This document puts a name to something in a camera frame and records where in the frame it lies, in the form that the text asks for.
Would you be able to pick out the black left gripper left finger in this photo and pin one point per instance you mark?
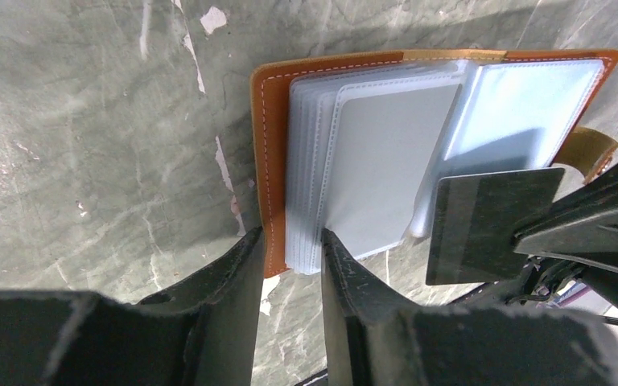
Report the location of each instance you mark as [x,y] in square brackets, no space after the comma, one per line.
[200,331]

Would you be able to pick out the brown leather card holder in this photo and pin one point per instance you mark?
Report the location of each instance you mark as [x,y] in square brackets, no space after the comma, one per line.
[269,99]

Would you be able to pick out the dark grey credit card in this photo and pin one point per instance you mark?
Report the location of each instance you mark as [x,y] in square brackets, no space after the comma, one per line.
[385,136]

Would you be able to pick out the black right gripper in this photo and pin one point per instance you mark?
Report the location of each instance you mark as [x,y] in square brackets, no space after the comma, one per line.
[582,227]

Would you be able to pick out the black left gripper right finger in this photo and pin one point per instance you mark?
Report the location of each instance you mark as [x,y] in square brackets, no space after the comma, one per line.
[376,336]

